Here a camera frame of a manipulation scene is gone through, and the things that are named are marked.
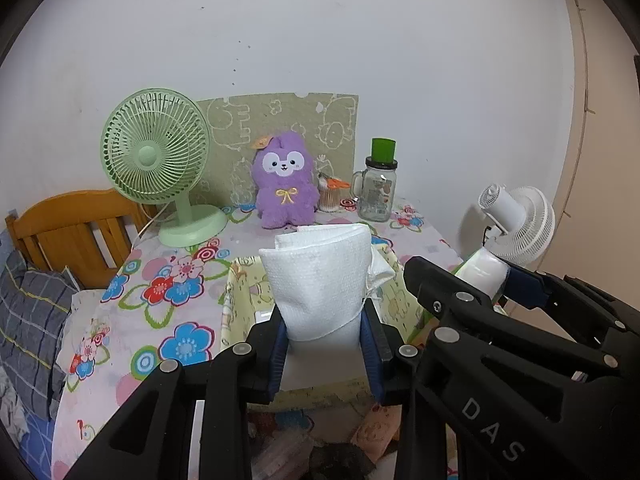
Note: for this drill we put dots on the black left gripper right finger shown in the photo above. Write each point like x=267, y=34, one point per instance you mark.
x=394, y=372

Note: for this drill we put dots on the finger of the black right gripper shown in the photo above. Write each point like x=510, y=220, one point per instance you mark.
x=519, y=401
x=591, y=316

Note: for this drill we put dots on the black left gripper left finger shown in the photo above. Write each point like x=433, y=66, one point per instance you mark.
x=149, y=437

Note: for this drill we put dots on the white tissue pack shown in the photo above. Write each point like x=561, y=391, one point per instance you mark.
x=486, y=272

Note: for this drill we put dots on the white towel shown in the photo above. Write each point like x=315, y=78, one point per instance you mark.
x=320, y=277

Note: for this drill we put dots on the yellow cartoon storage box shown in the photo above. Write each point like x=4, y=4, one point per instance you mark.
x=328, y=368

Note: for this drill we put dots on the beige door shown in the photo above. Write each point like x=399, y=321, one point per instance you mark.
x=597, y=201

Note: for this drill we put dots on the white standing fan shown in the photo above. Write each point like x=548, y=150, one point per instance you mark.
x=524, y=218

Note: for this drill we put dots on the floral tablecloth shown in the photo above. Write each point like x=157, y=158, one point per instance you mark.
x=190, y=303

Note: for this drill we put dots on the glass jar with green lid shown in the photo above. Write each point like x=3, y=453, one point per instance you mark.
x=373, y=188

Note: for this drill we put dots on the grey plaid pillow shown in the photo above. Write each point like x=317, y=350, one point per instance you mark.
x=34, y=308

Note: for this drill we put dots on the toothpick holder with bird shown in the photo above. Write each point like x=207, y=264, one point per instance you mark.
x=330, y=191

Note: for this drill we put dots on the purple plush toy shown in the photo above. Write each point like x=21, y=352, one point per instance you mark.
x=282, y=173

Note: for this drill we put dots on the green cartoon board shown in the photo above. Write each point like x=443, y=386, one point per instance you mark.
x=243, y=127

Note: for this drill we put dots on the green desk fan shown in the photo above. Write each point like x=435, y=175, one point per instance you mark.
x=154, y=149

